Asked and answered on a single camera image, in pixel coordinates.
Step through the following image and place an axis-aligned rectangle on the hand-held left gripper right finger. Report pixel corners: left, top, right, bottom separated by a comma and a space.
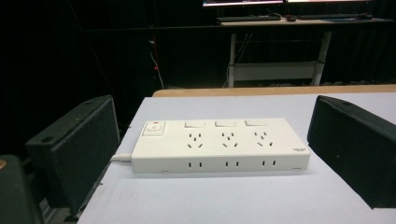
306, 94, 396, 210

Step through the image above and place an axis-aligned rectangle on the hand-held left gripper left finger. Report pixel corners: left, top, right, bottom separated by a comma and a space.
25, 94, 120, 216

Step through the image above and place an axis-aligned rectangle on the white power strip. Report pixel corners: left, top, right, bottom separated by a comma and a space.
130, 117, 311, 175

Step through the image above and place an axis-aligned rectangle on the desk with white legs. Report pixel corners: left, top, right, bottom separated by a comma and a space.
218, 17, 395, 89

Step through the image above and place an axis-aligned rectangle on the black keyboard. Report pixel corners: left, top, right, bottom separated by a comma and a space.
297, 12, 363, 21
215, 14, 282, 23

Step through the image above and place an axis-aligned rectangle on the computer monitor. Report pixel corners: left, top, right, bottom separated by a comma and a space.
286, 0, 373, 4
202, 0, 285, 7

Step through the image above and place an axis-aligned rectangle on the white power strip cable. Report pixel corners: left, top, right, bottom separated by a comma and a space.
110, 153, 133, 163

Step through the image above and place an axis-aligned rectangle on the white hanging cable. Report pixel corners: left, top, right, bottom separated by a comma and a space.
148, 50, 165, 90

